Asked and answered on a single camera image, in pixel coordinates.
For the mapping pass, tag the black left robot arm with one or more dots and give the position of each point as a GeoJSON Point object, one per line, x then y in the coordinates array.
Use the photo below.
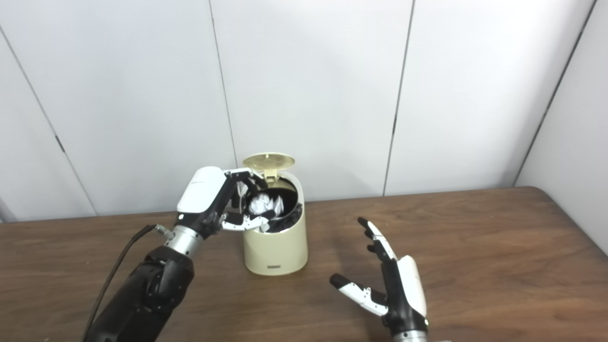
{"type": "Point", "coordinates": [147, 294]}

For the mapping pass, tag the round cream bin lid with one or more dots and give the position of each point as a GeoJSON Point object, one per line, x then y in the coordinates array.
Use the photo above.
{"type": "Point", "coordinates": [268, 160]}

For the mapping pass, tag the white and black right hand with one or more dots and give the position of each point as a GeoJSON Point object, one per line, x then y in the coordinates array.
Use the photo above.
{"type": "Point", "coordinates": [408, 294]}

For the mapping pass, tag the cream-colored table bin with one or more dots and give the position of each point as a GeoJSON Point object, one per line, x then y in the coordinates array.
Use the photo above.
{"type": "Point", "coordinates": [275, 249]}

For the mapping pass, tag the white paper ball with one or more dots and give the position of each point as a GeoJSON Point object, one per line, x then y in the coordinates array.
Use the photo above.
{"type": "Point", "coordinates": [266, 204]}

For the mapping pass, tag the white and black left hand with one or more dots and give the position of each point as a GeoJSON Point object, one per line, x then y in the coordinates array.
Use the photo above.
{"type": "Point", "coordinates": [202, 192]}

